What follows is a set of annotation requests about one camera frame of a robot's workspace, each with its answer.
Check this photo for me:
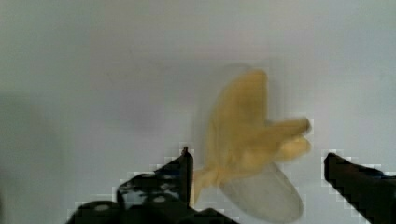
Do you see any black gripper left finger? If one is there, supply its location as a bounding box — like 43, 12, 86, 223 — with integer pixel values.
65, 148, 239, 224

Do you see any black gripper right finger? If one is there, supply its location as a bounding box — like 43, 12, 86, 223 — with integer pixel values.
323, 153, 396, 224

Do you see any peeled toy banana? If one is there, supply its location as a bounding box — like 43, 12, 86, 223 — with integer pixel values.
190, 69, 311, 224

